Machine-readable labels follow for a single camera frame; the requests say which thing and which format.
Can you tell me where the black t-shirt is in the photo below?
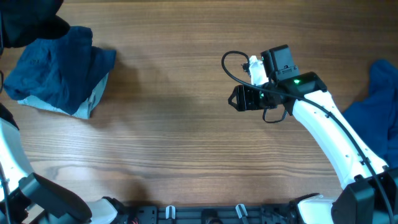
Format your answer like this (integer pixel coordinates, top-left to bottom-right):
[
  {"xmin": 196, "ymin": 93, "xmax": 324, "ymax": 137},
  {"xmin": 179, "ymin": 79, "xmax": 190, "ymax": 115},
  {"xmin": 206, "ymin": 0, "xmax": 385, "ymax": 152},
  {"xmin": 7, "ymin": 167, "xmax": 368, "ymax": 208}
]
[{"xmin": 1, "ymin": 0, "xmax": 70, "ymax": 48}]

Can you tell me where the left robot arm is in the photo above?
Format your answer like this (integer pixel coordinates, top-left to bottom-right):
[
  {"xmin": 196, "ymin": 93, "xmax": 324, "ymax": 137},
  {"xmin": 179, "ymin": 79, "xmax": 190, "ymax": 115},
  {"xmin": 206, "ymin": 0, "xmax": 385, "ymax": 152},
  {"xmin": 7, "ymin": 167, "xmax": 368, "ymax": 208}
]
[{"xmin": 1, "ymin": 105, "xmax": 128, "ymax": 224}]

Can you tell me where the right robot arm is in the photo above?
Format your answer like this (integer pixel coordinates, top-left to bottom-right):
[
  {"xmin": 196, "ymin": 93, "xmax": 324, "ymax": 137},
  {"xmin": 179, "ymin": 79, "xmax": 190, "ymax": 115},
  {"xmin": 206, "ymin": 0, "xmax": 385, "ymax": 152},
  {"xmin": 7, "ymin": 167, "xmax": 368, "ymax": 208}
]
[{"xmin": 228, "ymin": 72, "xmax": 397, "ymax": 223}]

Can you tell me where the blue t-shirt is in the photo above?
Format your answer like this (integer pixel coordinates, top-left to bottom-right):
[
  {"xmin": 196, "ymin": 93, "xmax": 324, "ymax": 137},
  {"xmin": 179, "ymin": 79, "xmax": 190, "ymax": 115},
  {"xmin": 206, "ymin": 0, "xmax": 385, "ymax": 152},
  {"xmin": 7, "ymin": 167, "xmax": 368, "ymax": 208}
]
[{"xmin": 343, "ymin": 59, "xmax": 397, "ymax": 168}]

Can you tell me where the folded dark blue garment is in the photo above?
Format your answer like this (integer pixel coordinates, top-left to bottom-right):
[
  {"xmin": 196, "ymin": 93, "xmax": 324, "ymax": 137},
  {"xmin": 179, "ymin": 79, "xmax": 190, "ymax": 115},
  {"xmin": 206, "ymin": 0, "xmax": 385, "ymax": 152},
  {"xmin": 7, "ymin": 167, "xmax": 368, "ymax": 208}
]
[{"xmin": 4, "ymin": 26, "xmax": 116, "ymax": 114}]

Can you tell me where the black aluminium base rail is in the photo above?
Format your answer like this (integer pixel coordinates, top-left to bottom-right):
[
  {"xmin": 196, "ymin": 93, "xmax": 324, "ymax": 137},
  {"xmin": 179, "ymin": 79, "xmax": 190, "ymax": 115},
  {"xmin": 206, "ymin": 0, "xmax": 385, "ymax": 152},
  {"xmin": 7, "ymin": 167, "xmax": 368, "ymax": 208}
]
[{"xmin": 127, "ymin": 203, "xmax": 300, "ymax": 224}]

